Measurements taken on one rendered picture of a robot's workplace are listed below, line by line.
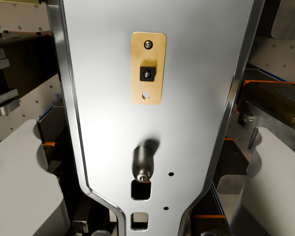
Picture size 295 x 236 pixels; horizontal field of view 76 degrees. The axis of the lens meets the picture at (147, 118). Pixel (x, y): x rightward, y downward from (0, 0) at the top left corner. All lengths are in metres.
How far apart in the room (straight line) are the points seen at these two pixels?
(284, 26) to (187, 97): 0.14
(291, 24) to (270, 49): 0.33
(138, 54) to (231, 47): 0.10
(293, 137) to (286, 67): 0.44
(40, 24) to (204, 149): 0.48
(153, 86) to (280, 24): 0.16
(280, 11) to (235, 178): 0.25
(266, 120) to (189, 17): 0.15
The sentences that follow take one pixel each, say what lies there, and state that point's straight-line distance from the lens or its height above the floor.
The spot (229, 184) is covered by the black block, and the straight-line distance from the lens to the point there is 0.38.
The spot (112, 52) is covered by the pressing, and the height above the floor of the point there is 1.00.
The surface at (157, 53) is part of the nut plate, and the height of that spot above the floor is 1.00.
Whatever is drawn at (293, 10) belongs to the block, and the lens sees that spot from 0.30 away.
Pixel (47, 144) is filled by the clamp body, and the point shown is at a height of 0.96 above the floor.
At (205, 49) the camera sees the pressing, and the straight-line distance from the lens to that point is 0.24.
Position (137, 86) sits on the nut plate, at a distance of 0.23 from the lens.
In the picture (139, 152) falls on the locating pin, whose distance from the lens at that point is 0.27.
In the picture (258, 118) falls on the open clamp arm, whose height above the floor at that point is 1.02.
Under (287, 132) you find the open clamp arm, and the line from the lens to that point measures 0.25.
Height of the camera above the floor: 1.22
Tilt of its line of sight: 61 degrees down
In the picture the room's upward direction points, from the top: 178 degrees clockwise
